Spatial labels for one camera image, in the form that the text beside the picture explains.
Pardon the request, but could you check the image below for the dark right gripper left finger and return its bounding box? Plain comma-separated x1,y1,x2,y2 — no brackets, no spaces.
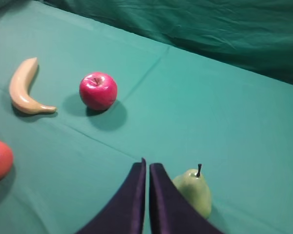
77,158,146,234

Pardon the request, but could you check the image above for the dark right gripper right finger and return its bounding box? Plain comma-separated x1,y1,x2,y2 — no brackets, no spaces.
149,163,221,234

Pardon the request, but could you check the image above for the green pear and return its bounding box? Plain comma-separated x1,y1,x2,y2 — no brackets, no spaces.
172,163,212,219

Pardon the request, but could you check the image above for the green table cloth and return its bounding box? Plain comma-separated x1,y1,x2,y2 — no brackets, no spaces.
0,1,293,234

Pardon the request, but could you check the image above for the red apple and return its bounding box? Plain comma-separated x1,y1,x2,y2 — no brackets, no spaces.
79,72,118,111

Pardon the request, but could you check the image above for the yellow banana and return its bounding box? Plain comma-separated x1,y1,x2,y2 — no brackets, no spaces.
9,57,57,115

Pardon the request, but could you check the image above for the green backdrop cloth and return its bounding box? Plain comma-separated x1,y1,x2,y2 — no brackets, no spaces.
45,0,293,84

